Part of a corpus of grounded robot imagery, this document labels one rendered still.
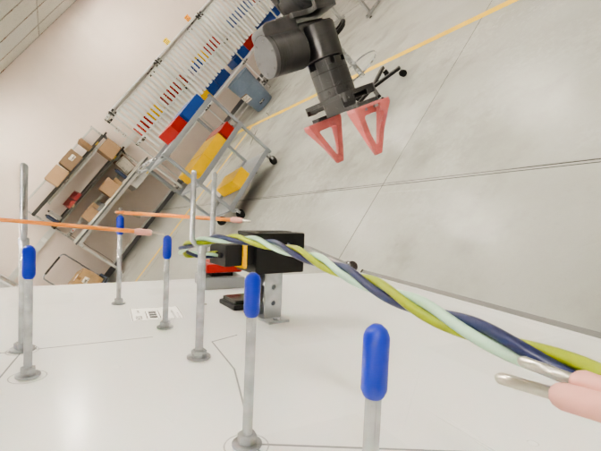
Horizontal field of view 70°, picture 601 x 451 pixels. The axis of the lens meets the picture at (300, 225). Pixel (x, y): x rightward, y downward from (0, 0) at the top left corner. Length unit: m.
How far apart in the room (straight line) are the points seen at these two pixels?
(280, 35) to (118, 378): 0.47
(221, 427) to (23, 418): 0.11
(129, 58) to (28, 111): 1.96
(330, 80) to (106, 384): 0.49
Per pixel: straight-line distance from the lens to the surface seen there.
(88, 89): 8.71
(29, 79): 8.70
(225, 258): 0.40
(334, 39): 0.67
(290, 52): 0.62
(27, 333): 0.34
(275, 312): 0.45
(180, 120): 4.37
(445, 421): 0.28
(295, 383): 0.31
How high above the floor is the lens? 1.31
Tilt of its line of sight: 24 degrees down
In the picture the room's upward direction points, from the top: 49 degrees counter-clockwise
